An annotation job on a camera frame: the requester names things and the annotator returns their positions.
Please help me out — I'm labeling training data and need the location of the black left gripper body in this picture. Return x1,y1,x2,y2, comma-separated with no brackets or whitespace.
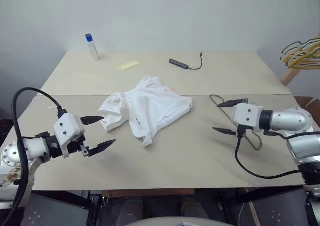
67,133,91,158

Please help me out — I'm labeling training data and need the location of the grey rounded robot body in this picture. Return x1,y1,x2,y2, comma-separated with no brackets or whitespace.
129,215,213,226

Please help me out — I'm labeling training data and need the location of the dark rounded shape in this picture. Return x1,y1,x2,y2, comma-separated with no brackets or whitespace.
119,197,142,223
181,197,202,219

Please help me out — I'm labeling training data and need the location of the white shirt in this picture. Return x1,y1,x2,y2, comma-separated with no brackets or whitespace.
98,76,195,148

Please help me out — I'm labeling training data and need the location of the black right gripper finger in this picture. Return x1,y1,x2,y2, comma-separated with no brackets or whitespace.
217,98,245,108
212,127,238,136

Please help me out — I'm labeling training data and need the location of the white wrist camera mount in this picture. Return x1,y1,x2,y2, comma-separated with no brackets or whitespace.
53,113,86,159
233,103,265,131

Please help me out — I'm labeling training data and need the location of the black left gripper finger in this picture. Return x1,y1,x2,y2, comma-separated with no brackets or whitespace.
79,115,105,126
87,139,117,158

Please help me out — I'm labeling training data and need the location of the olive wire hanger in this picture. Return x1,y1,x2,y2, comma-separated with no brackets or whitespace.
209,94,263,151

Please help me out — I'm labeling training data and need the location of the pale yellow tube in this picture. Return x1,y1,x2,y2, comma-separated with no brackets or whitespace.
116,60,139,71

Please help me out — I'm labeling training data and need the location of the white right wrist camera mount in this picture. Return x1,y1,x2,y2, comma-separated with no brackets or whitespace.
233,103,265,131

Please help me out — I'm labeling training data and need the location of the grey USB hub with cable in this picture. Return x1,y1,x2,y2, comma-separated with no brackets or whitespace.
168,51,204,71

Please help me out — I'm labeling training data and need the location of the bunch of hangers on rack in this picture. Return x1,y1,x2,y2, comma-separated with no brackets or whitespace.
282,44,320,67

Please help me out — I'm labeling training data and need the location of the white bottle with blue cap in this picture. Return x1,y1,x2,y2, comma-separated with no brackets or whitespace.
85,33,101,61

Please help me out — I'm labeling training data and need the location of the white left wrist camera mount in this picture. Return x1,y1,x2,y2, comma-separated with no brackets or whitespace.
53,113,86,159

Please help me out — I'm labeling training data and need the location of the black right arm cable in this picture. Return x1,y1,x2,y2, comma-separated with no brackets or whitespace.
234,124,310,180

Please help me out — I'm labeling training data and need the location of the thin white cable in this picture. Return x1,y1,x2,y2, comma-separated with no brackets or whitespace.
238,205,248,226

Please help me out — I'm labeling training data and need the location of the dark grey riveted panel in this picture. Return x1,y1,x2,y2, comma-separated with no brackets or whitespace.
249,188,312,226
23,193,90,226

